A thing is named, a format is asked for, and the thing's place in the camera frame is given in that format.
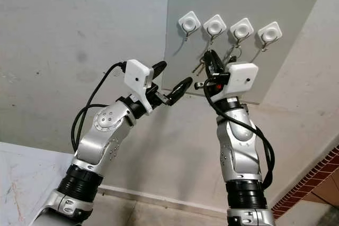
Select white folding table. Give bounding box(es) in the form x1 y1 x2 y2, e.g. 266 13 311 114
0 142 72 226

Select silver keys with large ring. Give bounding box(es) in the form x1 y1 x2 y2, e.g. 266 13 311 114
224 44 242 64

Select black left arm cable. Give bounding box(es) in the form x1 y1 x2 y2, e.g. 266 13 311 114
72 62 128 152

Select red brick ledge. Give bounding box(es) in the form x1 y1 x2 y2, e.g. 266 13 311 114
270 144 339 219

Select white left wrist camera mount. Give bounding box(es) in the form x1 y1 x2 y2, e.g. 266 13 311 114
124 59 155 114

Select white square wall hook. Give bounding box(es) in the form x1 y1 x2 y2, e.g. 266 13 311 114
230 17 255 47
257 21 283 52
178 11 202 40
203 14 228 43

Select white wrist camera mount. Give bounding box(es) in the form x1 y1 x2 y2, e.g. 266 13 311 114
124 59 155 114
225 62 259 97

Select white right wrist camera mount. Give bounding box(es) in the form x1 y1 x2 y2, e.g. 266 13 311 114
225 62 259 97

